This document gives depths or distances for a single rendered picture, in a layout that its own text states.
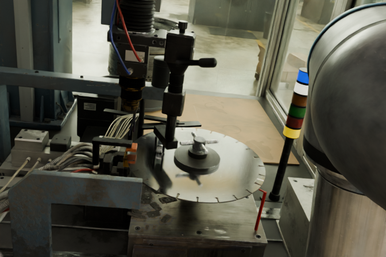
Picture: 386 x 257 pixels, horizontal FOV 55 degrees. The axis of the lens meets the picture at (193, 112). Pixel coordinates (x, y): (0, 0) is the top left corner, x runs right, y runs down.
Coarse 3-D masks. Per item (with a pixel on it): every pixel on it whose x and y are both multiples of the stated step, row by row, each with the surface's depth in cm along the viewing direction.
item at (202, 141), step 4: (192, 132) 91; (192, 136) 91; (196, 136) 89; (196, 140) 87; (200, 140) 87; (204, 140) 87; (208, 140) 88; (212, 140) 89; (216, 140) 89; (180, 144) 86; (184, 144) 86; (188, 144) 86; (192, 144) 87; (196, 144) 87; (200, 144) 86; (204, 144) 87; (192, 148) 88; (196, 148) 87; (200, 148) 86; (204, 148) 85; (196, 152) 87; (200, 152) 87; (204, 152) 84
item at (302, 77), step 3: (300, 69) 96; (303, 69) 97; (306, 69) 97; (300, 72) 96; (303, 72) 95; (306, 72) 95; (300, 75) 96; (303, 75) 95; (306, 75) 95; (297, 78) 98; (300, 78) 96; (303, 78) 96; (306, 78) 95; (300, 81) 96; (303, 81) 96; (306, 81) 96
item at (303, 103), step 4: (292, 96) 99; (296, 96) 98; (300, 96) 97; (304, 96) 97; (292, 100) 99; (296, 100) 98; (300, 100) 98; (304, 100) 98; (296, 104) 98; (300, 104) 98; (304, 104) 98
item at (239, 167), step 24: (144, 144) 93; (216, 144) 98; (240, 144) 99; (144, 168) 83; (168, 168) 84; (216, 168) 87; (240, 168) 88; (264, 168) 90; (168, 192) 76; (192, 192) 77; (216, 192) 78; (240, 192) 79
